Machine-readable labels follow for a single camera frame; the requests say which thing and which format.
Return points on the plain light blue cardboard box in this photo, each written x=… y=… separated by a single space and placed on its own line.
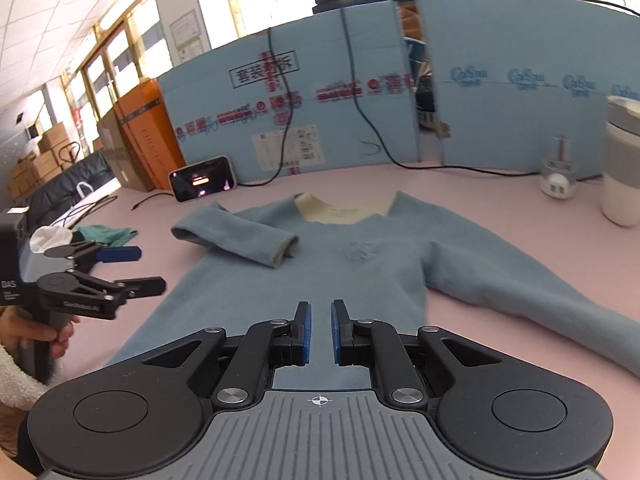
x=500 y=110

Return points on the green t-shirt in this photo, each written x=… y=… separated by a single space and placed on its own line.
x=107 y=234

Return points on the pallet truck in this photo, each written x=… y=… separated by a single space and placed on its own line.
x=70 y=155

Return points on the large brown cardboard box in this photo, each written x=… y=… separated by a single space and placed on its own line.
x=117 y=160

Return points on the white tumbler grey sleeve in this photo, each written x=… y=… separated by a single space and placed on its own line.
x=622 y=170

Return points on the white plug adapter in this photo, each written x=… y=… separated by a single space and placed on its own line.
x=557 y=180

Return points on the person's left forearm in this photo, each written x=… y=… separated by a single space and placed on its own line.
x=20 y=385

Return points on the orange cardboard box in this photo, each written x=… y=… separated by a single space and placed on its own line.
x=145 y=135

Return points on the white smartphone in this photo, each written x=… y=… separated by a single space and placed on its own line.
x=202 y=180

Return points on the labelled light blue cardboard box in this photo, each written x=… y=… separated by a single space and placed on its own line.
x=310 y=110

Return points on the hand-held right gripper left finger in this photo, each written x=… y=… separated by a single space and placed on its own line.
x=305 y=335

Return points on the black leather sofa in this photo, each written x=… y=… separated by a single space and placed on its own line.
x=55 y=185

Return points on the framed wall notice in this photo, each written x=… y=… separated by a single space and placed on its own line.
x=189 y=35

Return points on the blue sweater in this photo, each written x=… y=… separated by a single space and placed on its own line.
x=350 y=270

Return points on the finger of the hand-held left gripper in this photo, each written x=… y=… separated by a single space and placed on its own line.
x=120 y=254
x=145 y=286

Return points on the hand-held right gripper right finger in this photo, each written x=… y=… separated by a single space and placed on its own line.
x=340 y=335

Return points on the stack of cardboard boxes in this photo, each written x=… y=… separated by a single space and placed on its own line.
x=42 y=155

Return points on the white bag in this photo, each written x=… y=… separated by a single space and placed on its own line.
x=85 y=189

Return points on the person's left hand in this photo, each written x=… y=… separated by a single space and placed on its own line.
x=60 y=345

